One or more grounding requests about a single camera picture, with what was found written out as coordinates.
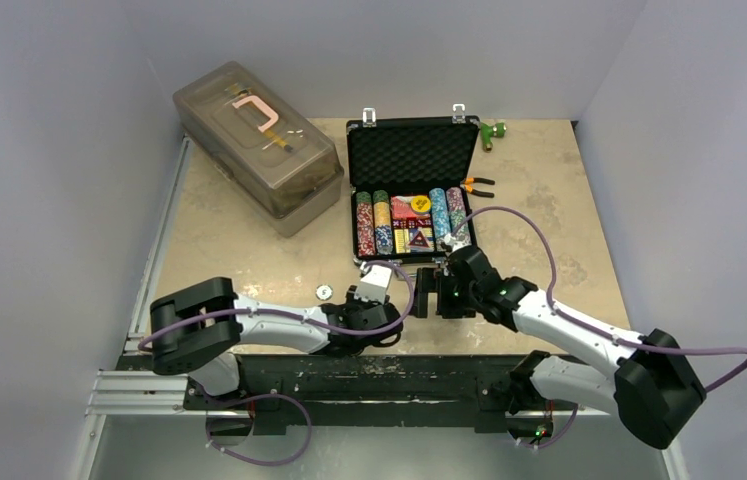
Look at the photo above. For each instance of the green toy tool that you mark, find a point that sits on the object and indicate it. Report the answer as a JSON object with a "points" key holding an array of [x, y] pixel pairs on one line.
{"points": [[488, 132]]}

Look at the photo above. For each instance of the yellow blue chip row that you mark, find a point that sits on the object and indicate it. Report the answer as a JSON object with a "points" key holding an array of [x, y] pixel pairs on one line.
{"points": [[382, 222]]}

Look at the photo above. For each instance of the red card deck box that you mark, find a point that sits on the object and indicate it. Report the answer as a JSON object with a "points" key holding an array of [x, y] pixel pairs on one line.
{"points": [[400, 207]]}

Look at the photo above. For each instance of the translucent brown plastic box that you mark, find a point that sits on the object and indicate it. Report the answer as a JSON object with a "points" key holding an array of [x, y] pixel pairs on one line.
{"points": [[291, 174]]}

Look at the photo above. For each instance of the black poker set case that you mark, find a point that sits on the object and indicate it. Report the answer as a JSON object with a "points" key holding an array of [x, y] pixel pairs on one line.
{"points": [[404, 156]]}

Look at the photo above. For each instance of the light blue chip row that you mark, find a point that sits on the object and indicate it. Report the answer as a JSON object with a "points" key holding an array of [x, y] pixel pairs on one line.
{"points": [[440, 216]]}

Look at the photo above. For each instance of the pink c-clamp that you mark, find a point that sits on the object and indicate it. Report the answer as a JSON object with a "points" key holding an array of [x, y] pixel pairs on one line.
{"points": [[270, 115]]}

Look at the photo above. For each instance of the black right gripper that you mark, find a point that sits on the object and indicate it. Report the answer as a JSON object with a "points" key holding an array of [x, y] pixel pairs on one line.
{"points": [[429, 297]]}

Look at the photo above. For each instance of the red white chip row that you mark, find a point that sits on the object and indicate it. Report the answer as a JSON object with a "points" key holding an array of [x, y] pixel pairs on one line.
{"points": [[365, 232]]}

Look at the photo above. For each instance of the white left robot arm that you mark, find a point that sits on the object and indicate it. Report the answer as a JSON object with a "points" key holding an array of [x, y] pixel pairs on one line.
{"points": [[194, 330]]}

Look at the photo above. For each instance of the purple green chip row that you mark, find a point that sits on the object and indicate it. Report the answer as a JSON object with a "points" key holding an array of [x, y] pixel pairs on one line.
{"points": [[457, 214]]}

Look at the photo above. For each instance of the blue yellow card deck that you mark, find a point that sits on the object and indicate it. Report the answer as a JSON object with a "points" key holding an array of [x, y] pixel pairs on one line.
{"points": [[400, 239]]}

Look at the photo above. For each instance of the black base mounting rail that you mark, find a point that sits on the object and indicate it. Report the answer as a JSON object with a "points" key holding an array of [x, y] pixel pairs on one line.
{"points": [[284, 390]]}

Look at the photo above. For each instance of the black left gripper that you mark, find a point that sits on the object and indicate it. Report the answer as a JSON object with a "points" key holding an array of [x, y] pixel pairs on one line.
{"points": [[352, 301]]}

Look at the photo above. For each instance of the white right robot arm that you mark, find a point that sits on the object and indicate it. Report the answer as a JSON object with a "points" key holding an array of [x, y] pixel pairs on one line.
{"points": [[639, 379]]}

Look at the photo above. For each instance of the red triangle all-in marker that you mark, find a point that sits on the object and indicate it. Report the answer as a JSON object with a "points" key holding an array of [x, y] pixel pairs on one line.
{"points": [[418, 241]]}

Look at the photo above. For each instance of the white dealer chip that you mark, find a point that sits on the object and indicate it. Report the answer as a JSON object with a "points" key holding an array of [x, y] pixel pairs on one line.
{"points": [[324, 292]]}

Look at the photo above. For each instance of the red dice in case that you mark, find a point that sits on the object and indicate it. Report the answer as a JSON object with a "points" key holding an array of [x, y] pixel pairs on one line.
{"points": [[401, 224]]}

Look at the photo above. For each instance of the yellow big blind button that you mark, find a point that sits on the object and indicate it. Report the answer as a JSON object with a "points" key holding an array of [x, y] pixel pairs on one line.
{"points": [[420, 204]]}

